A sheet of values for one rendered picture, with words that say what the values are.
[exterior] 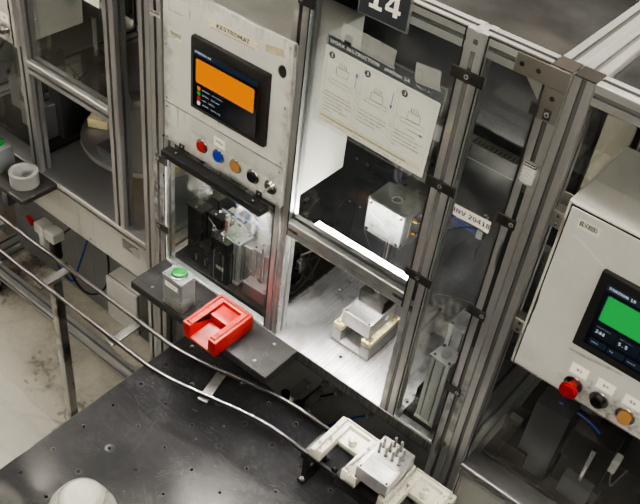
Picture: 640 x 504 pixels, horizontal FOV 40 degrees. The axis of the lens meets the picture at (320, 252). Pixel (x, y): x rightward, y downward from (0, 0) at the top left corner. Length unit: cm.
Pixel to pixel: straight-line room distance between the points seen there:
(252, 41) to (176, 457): 117
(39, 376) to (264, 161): 176
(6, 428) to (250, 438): 122
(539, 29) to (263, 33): 61
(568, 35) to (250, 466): 144
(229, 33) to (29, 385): 196
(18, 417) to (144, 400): 97
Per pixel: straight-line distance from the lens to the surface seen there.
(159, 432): 261
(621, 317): 178
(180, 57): 228
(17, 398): 362
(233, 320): 250
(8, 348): 380
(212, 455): 256
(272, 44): 202
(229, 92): 215
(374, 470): 227
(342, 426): 239
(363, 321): 245
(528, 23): 182
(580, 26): 186
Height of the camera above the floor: 277
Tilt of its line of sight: 41 degrees down
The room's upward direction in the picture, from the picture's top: 8 degrees clockwise
